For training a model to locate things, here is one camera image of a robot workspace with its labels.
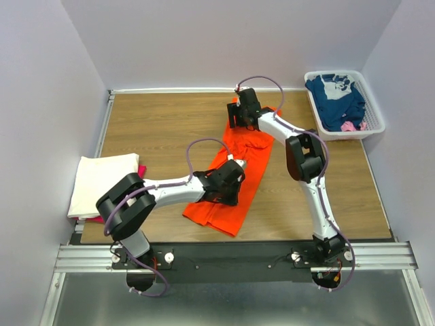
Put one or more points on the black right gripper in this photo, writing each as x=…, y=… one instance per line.
x=233, y=115

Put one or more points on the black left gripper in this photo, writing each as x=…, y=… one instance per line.
x=222, y=195

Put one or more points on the orange t-shirt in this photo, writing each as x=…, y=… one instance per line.
x=253, y=146

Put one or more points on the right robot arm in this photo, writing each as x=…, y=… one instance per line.
x=306, y=159

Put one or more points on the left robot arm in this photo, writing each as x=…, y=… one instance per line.
x=128, y=203

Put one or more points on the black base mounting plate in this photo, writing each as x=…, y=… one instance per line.
x=233, y=262

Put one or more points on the magenta folded t-shirt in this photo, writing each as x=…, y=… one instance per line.
x=98, y=219

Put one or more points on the navy blue printed t-shirt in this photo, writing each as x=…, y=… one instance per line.
x=336, y=100

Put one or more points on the white plastic laundry basket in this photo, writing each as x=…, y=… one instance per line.
x=373, y=117

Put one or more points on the pink garment in basket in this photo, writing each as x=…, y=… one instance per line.
x=350, y=127

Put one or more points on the white folded t-shirt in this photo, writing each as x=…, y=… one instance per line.
x=94, y=178

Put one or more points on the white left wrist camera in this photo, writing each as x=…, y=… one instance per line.
x=240, y=162

